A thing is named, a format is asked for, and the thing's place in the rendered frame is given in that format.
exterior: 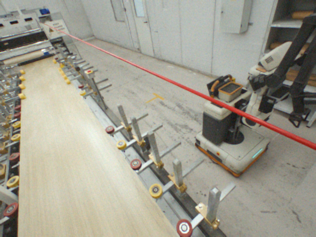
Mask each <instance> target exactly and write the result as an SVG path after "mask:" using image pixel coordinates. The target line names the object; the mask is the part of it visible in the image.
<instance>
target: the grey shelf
mask: <svg viewBox="0 0 316 237"><path fill-rule="evenodd" d="M315 6H316V0H275V1H274V5H273V9H272V13H271V16H270V21H269V25H268V29H267V33H266V37H265V41H264V43H263V46H262V51H261V55H260V59H259V61H260V60H261V58H262V57H263V56H265V55H267V54H268V53H270V52H271V51H272V49H270V46H271V44H272V43H275V42H276V41H281V42H284V41H285V40H289V41H293V40H294V39H295V37H296V35H297V33H298V31H299V29H300V27H301V25H302V20H303V19H292V17H291V14H292V12H293V11H314V9H315ZM315 34H316V28H315V29H314V31H313V32H312V34H311V36H310V37H309V39H308V40H307V42H309V43H311V41H312V40H313V38H314V36H315ZM300 68H301V66H298V65H297V64H296V65H294V66H292V67H290V68H289V69H293V70H298V71H299V70H300ZM292 83H293V81H289V80H285V81H284V82H283V84H287V85H292ZM304 92H312V93H316V87H315V86H311V85H307V86H306V87H305V88H304ZM304 106H305V108H309V109H310V110H311V112H310V114H309V116H308V117H307V119H306V120H308V121H309V123H308V125H307V126H306V127H308V128H310V127H311V125H312V123H313V122H314V121H315V119H316V105H311V104H304ZM274 108H275V109H278V110H281V111H284V112H286V113H289V114H290V113H291V112H292V111H293V107H292V98H291V96H290V94H289V96H288V98H287V99H285V100H283V101H279V102H277V103H276V104H274Z"/></svg>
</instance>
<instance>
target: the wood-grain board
mask: <svg viewBox="0 0 316 237"><path fill-rule="evenodd" d="M53 60H54V57H52V58H49V59H45V60H42V61H39V62H37V63H34V64H30V65H27V66H24V67H22V69H23V70H24V71H25V74H22V76H24V78H25V81H22V84H24V85H25V87H26V88H24V89H22V93H24V95H25V96H26V98H25V99H21V140H20V183H19V205H18V237H180V236H179V234H178V233H177V231H176V230H175V229H174V228H173V226H172V225H171V223H170V222H169V221H168V219H167V217H166V216H165V214H164V213H163V211H162V210H161V209H160V208H159V207H158V205H157V203H156V202H155V200H154V199H153V198H152V196H151V195H150V193H149V192H148V190H146V188H145V186H144V185H143V184H142V182H141V181H140V179H139V178H138V176H137V175H136V173H135V172H134V170H132V168H131V167H130V165H129V164H128V162H127V161H126V159H125V158H124V156H123V155H122V153H121V152H120V151H119V150H118V148H117V147H116V145H115V144H114V142H113V141H112V140H111V138H110V137H109V135H108V134H107V132H106V131H105V130H104V128H103V127H102V125H101V124H100V122H99V121H98V119H97V118H96V116H95V115H94V113H93V112H92V111H91V110H90V109H89V107H88V105H87V104H86V103H85V101H84V100H83V98H82V97H81V96H80V94H79V92H78V91H77V90H76V89H75V87H74V86H73V84H72V83H71V82H70V84H67V83H66V82H65V80H64V79H63V76H62V75H61V73H60V72H59V71H58V69H57V68H59V65H58V63H57V64H54V63H53Z"/></svg>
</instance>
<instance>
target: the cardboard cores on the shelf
mask: <svg viewBox="0 0 316 237"><path fill-rule="evenodd" d="M312 13H313V11H293V12H292V14H291V17H292V19H304V17H307V16H309V15H310V14H312ZM288 41H289V40H285V41H284V42H280V41H276V42H275V43H272V44H271V46H270V49H272V50H274V49H275V48H277V47H278V46H280V45H282V44H284V43H286V42H288ZM290 42H293V41H290ZM309 44H310V43H309V42H307V43H305V45H304V46H303V47H302V49H301V51H300V52H299V54H303V53H304V52H305V50H306V48H307V47H308V46H309ZM298 72H299V71H298V70H293V69H290V71H289V72H287V73H286V80H289V81H294V80H295V78H296V76H297V74H298ZM307 85H311V86H315V87H316V74H311V76H310V78H309V81H308V83H307Z"/></svg>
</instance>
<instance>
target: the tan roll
mask: <svg viewBox="0 0 316 237"><path fill-rule="evenodd" d="M53 50H54V49H50V50H47V51H43V52H42V50H39V51H36V52H32V53H28V54H25V55H21V56H17V57H14V58H10V59H7V60H3V62H4V63H1V64H0V66H2V65H7V66H10V65H13V64H16V63H19V62H22V61H25V60H29V59H32V58H36V57H39V56H42V55H44V54H43V53H46V52H49V51H53Z"/></svg>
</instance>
